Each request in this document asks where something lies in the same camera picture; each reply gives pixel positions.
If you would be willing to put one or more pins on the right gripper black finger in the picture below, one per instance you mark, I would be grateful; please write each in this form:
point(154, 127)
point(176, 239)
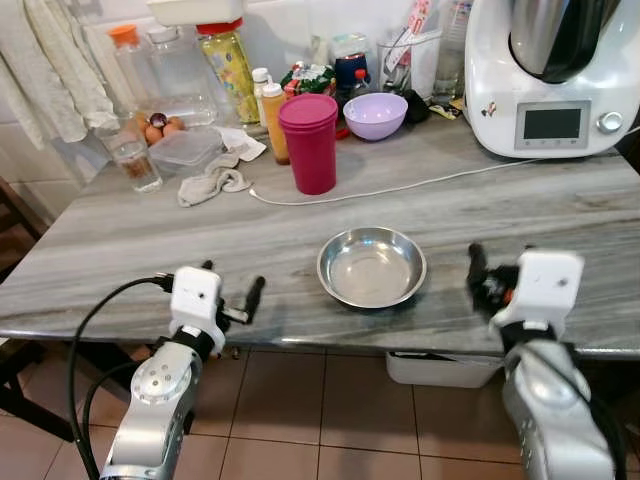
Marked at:
point(477, 260)

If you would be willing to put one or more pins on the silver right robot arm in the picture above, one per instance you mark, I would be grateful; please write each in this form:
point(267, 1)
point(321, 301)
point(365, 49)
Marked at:
point(550, 410)

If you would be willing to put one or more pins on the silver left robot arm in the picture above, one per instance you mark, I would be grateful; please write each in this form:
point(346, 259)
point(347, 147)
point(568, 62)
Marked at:
point(155, 410)

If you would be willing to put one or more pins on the crumpled grey rag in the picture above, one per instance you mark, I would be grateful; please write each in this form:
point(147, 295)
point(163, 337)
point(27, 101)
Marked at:
point(212, 185)

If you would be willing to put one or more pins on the white box under table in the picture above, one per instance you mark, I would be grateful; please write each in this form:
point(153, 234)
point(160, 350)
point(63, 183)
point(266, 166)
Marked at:
point(440, 368)

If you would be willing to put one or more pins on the round steel bowl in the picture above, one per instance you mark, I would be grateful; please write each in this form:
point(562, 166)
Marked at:
point(371, 267)

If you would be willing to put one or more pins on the clear plastic food container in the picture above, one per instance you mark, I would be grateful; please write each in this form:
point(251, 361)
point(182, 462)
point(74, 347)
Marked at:
point(188, 152)

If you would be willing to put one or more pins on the clear drinking glass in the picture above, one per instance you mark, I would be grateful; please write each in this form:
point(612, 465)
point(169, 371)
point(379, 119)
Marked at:
point(134, 162)

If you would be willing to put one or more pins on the white paper napkin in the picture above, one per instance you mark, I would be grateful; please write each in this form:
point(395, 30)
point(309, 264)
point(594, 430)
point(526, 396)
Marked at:
point(243, 142)

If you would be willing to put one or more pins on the brown egg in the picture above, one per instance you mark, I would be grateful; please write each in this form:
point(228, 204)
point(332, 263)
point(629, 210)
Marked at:
point(153, 134)
point(173, 128)

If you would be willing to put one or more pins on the dark purple round fruit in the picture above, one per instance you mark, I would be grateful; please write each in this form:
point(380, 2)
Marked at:
point(158, 119)

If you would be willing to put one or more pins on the orange juice bottle white cap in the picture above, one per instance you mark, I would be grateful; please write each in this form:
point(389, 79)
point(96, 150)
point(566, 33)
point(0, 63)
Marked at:
point(276, 125)

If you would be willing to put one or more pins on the magenta plastic cup with lid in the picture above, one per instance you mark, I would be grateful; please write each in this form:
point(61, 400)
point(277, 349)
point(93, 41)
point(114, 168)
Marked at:
point(309, 145)

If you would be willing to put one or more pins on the white kitchen cooking machine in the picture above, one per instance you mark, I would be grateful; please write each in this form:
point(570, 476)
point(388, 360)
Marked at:
point(500, 90)

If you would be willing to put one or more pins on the lilac plastic bowl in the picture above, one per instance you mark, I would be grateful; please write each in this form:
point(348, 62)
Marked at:
point(375, 116)

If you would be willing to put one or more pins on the clear jug with orange cap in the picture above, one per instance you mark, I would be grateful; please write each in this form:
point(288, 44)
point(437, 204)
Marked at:
point(165, 75)

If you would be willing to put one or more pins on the yellow bottle with red cap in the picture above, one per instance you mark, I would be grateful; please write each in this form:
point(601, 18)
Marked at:
point(230, 70)

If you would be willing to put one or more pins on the clear plastic utensil holder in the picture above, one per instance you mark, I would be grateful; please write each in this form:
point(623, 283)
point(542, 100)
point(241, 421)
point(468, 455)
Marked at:
point(420, 65)

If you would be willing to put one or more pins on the tall clear plastic bottle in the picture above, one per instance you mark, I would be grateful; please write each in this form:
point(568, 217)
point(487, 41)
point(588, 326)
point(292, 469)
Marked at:
point(452, 50)

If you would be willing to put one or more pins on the green snack packet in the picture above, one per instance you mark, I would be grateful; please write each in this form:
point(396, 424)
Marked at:
point(307, 78)

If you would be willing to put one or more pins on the dark blue jar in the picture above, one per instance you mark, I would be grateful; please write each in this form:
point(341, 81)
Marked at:
point(351, 65)

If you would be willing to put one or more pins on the red and white packet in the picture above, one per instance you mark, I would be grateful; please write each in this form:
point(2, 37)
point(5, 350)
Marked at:
point(418, 25)

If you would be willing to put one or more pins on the hanging beige towel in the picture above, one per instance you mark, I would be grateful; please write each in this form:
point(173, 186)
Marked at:
point(50, 70)

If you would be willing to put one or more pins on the white plastic tub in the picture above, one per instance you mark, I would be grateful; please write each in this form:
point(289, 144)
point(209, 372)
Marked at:
point(195, 10)

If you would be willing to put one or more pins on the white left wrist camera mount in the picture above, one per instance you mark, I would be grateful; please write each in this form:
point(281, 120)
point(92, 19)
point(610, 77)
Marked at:
point(195, 300)

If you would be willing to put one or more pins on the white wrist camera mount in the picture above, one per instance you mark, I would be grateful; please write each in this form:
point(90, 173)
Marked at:
point(545, 285)
point(195, 300)

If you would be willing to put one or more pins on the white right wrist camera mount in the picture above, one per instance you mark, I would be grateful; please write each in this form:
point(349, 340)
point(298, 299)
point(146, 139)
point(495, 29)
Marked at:
point(545, 285)

